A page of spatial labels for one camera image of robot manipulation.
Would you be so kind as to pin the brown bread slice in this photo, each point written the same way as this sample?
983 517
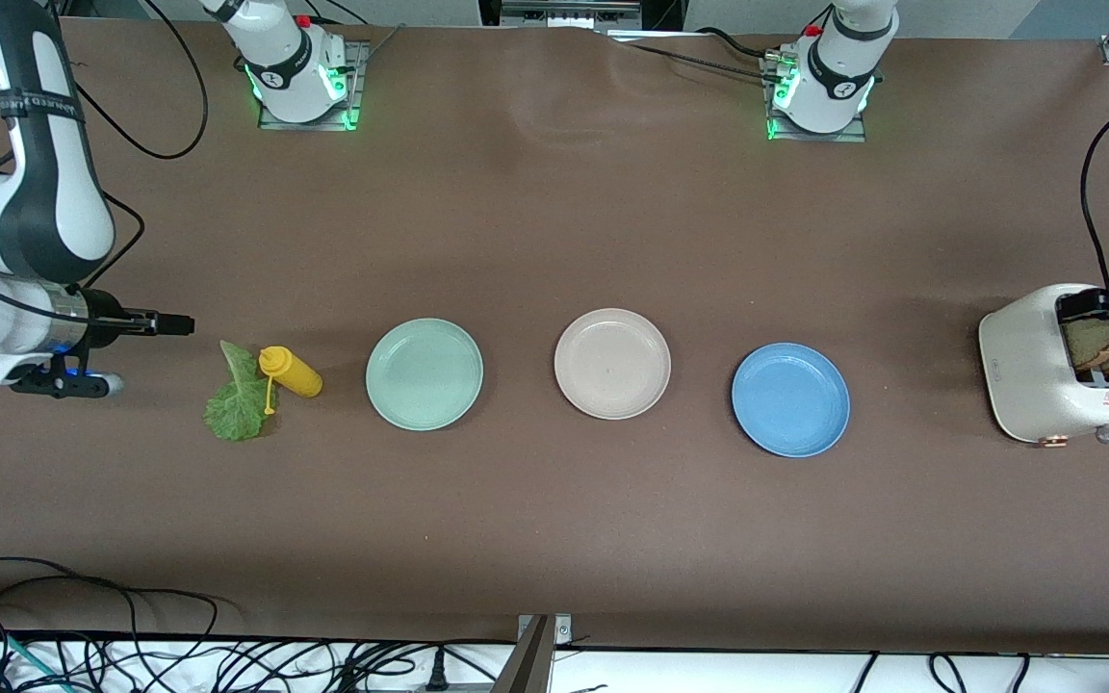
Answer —
1089 346

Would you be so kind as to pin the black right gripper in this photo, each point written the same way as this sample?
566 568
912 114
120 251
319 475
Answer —
108 319

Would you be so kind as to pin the white toaster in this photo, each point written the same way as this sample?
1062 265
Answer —
1031 375

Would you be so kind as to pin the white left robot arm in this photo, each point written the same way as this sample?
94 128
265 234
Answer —
838 77

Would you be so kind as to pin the blue plate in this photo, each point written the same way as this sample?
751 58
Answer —
790 399

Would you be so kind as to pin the yellow mustard squeeze bottle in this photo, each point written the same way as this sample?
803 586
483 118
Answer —
295 373

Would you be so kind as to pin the beige plate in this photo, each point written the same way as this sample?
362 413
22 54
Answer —
612 364

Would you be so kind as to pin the black power plug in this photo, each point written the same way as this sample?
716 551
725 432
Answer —
436 674

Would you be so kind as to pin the grey metal bracket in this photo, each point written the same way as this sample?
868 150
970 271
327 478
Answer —
530 664

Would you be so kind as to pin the dark metal fixture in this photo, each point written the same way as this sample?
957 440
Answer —
569 14

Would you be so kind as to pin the green lettuce leaf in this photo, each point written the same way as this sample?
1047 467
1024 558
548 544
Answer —
237 409

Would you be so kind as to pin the green plate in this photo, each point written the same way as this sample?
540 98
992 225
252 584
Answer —
425 373

